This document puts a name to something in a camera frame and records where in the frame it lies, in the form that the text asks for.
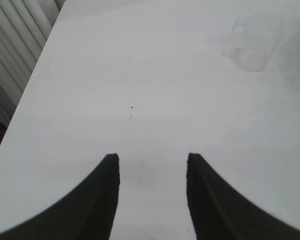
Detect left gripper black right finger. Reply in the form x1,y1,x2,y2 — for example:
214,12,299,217
185,152,300,240

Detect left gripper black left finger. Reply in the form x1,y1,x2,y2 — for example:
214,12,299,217
0,153,121,240

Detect white ribbed panel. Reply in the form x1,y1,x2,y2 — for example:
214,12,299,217
0,0,66,107

